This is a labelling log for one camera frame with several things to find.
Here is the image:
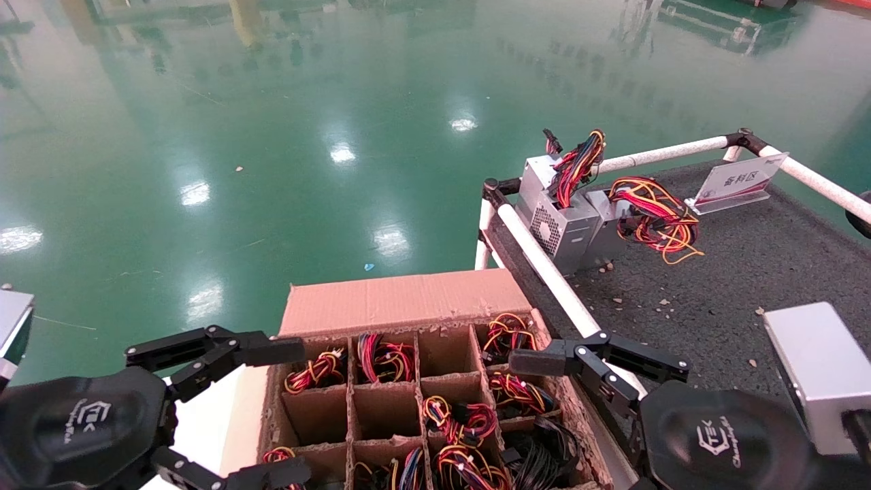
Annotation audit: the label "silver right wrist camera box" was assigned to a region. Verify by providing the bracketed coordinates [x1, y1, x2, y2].
[762, 301, 871, 458]

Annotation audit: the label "orange red cable power supply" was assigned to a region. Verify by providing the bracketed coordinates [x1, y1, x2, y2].
[481, 313, 538, 365]

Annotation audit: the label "silver power supply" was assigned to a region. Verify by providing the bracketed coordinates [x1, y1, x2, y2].
[422, 396, 501, 446]
[585, 176, 705, 270]

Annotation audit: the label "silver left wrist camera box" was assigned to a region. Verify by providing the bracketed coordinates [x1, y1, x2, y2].
[0, 289, 35, 392]

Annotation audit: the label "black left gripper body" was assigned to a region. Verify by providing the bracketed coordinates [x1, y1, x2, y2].
[0, 366, 179, 490]

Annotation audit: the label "cardboard box with dividers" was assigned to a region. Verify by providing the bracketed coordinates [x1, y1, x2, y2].
[221, 269, 613, 490]

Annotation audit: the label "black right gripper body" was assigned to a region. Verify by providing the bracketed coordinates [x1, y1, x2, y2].
[636, 380, 827, 490]

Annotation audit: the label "red black cable power supply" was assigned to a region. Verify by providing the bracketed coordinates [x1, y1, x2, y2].
[357, 332, 416, 383]

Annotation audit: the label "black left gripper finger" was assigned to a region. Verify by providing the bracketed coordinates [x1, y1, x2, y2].
[125, 325, 306, 402]
[151, 446, 312, 490]

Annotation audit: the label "dark rounded object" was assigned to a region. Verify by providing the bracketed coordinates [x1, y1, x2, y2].
[845, 191, 871, 239]

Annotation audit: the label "white board panel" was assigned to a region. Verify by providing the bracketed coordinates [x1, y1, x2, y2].
[139, 364, 266, 490]

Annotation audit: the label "silver power supply upright cables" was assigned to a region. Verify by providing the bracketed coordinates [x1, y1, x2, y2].
[515, 128, 606, 275]

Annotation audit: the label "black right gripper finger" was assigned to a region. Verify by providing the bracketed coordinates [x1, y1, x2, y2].
[509, 331, 689, 419]

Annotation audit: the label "blue yellow cable power supply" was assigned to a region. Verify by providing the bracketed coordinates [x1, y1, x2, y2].
[354, 446, 426, 490]

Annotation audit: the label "red yellow cable power supply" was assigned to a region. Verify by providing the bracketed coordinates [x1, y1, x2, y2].
[434, 441, 511, 490]
[284, 347, 348, 395]
[487, 371, 555, 417]
[262, 446, 300, 490]

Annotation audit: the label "white pipe table frame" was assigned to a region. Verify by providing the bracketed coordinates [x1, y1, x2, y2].
[474, 128, 871, 490]

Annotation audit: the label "clear acrylic label sign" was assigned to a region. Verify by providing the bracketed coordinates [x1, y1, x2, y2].
[684, 152, 790, 216]

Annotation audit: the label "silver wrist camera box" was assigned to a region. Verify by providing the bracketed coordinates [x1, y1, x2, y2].
[762, 301, 871, 458]
[0, 289, 35, 392]

